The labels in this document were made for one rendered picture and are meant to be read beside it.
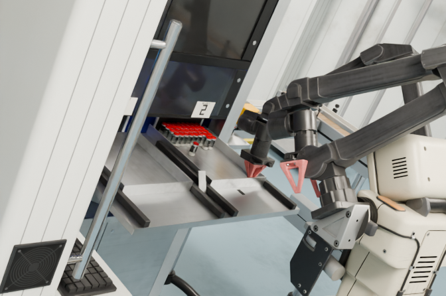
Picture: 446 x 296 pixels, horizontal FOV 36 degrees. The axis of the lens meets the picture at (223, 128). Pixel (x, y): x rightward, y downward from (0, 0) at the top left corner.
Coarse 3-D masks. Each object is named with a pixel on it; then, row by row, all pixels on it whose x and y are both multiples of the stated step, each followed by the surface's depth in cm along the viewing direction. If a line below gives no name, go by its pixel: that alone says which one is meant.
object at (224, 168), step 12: (156, 132) 228; (168, 144) 224; (216, 144) 244; (180, 156) 220; (204, 156) 233; (216, 156) 237; (228, 156) 240; (192, 168) 216; (204, 168) 224; (216, 168) 228; (228, 168) 232; (240, 168) 236; (216, 180) 212; (228, 180) 216; (240, 180) 220; (252, 180) 225; (264, 180) 229
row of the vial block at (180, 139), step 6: (174, 132) 229; (180, 132) 231; (198, 132) 237; (174, 138) 228; (180, 138) 230; (186, 138) 232; (192, 138) 235; (198, 138) 236; (204, 138) 238; (174, 144) 229; (180, 144) 231; (186, 144) 234
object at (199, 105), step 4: (196, 104) 228; (200, 104) 229; (204, 104) 230; (208, 104) 232; (212, 104) 233; (196, 108) 229; (200, 108) 230; (204, 108) 232; (208, 108) 233; (212, 108) 234; (196, 112) 230; (204, 112) 233; (208, 112) 234; (192, 116) 230; (196, 116) 231; (200, 116) 232; (204, 116) 234; (208, 116) 235
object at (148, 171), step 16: (112, 144) 213; (144, 144) 219; (112, 160) 203; (144, 160) 212; (160, 160) 214; (128, 176) 198; (144, 176) 202; (160, 176) 206; (176, 176) 209; (128, 192) 188; (144, 192) 192; (160, 192) 197
